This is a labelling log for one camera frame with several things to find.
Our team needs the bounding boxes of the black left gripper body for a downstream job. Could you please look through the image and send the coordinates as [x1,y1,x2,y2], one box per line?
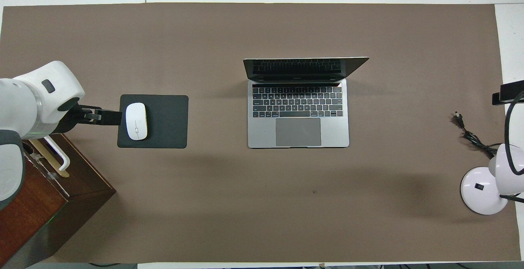
[52,102,88,135]

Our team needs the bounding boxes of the silver laptop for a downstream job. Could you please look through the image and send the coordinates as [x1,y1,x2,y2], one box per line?
[243,56,370,149]

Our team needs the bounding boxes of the white computer mouse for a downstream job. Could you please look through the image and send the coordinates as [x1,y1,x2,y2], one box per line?
[125,102,148,141]

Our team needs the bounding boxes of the black mouse pad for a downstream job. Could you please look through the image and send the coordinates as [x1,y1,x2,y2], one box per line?
[117,94,189,149]

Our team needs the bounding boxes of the dark wooden box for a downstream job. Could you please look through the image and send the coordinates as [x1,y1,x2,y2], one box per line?
[0,132,117,268]

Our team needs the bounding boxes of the white desk lamp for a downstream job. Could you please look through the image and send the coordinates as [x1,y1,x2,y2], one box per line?
[460,143,524,215]

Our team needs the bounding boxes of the brown table mat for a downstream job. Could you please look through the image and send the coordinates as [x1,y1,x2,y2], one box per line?
[0,2,521,263]

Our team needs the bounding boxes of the white box handle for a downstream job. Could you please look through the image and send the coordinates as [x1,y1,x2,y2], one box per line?
[43,135,71,171]

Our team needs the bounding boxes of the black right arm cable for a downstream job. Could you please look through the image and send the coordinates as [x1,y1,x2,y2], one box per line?
[504,91,524,176]

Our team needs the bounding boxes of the black lamp power cable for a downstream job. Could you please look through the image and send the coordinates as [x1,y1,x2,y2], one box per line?
[452,113,524,203]

